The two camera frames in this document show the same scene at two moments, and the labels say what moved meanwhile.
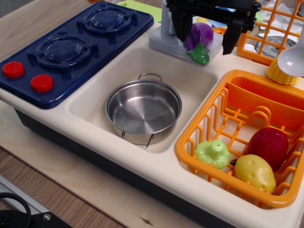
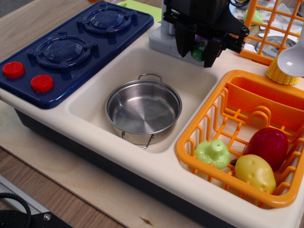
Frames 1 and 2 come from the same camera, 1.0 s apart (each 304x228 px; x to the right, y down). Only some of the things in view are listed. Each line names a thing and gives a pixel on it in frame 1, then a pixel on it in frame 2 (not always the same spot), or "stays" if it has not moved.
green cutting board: x=156 y=12 stays
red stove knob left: x=13 y=70 stays
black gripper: x=235 y=12 → x=213 y=18
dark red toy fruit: x=270 y=143 stays
